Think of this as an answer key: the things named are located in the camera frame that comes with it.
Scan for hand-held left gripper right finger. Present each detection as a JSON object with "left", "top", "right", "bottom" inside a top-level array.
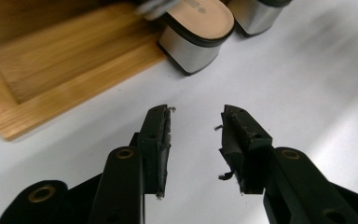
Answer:
[{"left": 213, "top": 104, "right": 274, "bottom": 196}]

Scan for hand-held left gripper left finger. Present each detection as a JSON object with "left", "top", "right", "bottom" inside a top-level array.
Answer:
[{"left": 136, "top": 104, "right": 177, "bottom": 200}]

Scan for silver block heel sandal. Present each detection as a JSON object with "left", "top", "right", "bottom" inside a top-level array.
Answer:
[
  {"left": 227, "top": 0, "right": 293, "bottom": 38},
  {"left": 136, "top": 0, "right": 236, "bottom": 77}
]

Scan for wooden tray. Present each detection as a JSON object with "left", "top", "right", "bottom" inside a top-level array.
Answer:
[{"left": 0, "top": 0, "right": 169, "bottom": 142}]

